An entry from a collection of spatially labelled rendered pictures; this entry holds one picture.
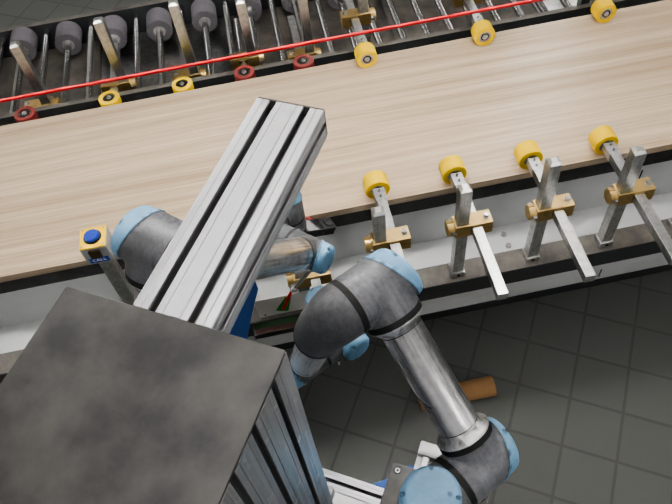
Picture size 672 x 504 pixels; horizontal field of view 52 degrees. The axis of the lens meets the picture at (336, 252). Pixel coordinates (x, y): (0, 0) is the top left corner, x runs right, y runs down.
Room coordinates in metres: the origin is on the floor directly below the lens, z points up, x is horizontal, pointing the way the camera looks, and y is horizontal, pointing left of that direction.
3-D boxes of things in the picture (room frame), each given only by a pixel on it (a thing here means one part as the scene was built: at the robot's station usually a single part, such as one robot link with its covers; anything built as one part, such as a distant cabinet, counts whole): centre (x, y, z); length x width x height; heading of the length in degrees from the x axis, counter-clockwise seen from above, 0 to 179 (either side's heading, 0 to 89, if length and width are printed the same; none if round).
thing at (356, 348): (0.80, 0.02, 1.12); 0.11 x 0.11 x 0.08; 31
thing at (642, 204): (1.24, -0.92, 0.95); 0.50 x 0.04 x 0.04; 4
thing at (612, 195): (1.26, -0.90, 0.94); 0.13 x 0.06 x 0.05; 94
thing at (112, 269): (1.15, 0.63, 0.92); 0.05 x 0.04 x 0.45; 94
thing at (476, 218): (1.22, -0.41, 0.94); 0.13 x 0.06 x 0.05; 94
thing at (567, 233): (1.22, -0.67, 0.95); 0.50 x 0.04 x 0.04; 4
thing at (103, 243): (1.15, 0.62, 1.18); 0.07 x 0.07 x 0.08; 4
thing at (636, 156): (1.26, -0.88, 0.90); 0.03 x 0.03 x 0.48; 4
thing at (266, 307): (1.16, 0.14, 0.75); 0.26 x 0.01 x 0.10; 94
